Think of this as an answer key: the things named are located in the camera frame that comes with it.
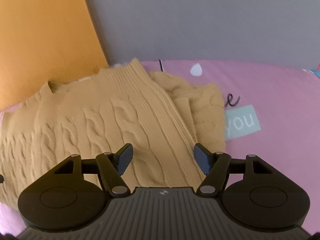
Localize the orange headboard panel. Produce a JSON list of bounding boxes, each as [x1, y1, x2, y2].
[[1, 0, 108, 109]]

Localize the pink floral bed sheet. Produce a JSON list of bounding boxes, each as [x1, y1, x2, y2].
[[1, 61, 319, 235]]

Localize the grey headboard panel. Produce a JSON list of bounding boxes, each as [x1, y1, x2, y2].
[[86, 0, 319, 69]]

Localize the beige cable-knit cardigan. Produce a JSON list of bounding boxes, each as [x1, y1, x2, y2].
[[1, 59, 225, 209]]

